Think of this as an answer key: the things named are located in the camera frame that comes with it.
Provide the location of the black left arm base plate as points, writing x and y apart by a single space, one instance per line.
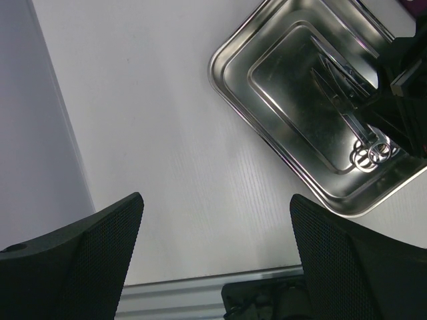
278 298

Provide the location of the stainless steel tray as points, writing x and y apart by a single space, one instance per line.
264 72

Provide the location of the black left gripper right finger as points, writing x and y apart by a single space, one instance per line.
353 272

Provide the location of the steel surgical scissors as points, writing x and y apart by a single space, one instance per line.
381 150
359 156

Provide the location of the aluminium front rail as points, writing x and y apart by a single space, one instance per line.
198 298

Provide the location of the purple cloth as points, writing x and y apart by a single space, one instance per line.
416 8

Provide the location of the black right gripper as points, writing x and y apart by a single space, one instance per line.
399 108

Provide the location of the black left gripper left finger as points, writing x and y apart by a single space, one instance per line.
75 272

